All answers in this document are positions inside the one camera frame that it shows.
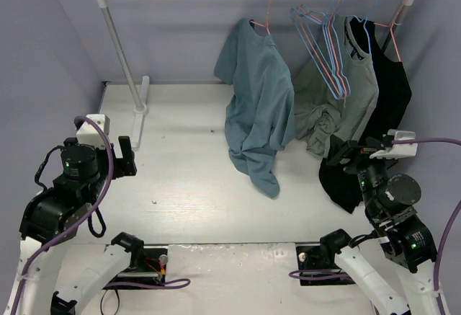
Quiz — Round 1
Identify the grey sweatshirt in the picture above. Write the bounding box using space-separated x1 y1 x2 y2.
292 15 379 157

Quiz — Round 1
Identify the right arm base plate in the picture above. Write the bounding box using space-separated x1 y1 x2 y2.
292 244 355 287

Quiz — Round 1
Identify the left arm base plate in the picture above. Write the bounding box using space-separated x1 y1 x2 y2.
109 245 169 290

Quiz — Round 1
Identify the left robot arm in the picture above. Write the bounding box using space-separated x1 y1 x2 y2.
5 136 144 314

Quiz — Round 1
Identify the pink hanger at rack end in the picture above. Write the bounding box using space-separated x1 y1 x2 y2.
375 0 407 62

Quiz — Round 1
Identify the pink wire hanger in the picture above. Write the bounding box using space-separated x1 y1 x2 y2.
249 0 272 35
295 0 352 98

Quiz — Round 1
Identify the blue t shirt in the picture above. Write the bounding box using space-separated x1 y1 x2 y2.
214 19 295 198

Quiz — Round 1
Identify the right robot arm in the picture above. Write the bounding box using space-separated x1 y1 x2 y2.
318 130 449 314

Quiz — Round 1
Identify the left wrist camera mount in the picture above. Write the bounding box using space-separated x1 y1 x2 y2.
76 114 110 149

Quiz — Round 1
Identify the black looped cable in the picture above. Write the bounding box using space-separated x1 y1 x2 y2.
99 288 122 315

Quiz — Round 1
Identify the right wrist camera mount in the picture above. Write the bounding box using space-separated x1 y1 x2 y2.
370 129 418 160

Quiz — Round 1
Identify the blue wire hanger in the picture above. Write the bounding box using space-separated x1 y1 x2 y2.
290 0 346 99

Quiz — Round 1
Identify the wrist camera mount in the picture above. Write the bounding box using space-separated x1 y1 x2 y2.
76 114 110 149
370 129 418 160

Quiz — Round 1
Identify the black tank top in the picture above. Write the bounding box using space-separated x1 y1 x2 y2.
318 18 412 213

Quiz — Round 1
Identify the blue hanger holding tank top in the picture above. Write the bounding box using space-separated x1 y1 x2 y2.
351 0 381 55

